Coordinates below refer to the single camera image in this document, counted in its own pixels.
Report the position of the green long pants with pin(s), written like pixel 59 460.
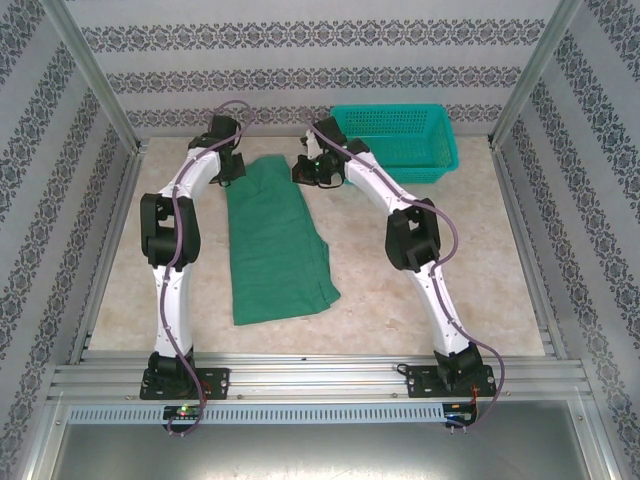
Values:
pixel 270 250

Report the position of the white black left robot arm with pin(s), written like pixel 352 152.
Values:
pixel 200 170

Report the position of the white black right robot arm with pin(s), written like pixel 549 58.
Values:
pixel 380 180

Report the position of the teal plastic mesh basket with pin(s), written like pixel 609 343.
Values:
pixel 425 165

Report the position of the small circuit board green light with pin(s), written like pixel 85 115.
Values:
pixel 182 411

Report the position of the grey sheet metal shelf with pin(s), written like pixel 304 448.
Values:
pixel 320 452

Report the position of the small circuit board blue light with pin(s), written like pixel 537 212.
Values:
pixel 460 414

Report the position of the aluminium frame post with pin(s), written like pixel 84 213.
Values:
pixel 537 70
pixel 95 75

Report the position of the aluminium mounting rail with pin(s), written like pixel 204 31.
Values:
pixel 320 375

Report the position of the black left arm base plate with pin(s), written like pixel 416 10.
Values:
pixel 217 382

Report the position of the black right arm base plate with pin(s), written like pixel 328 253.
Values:
pixel 420 380

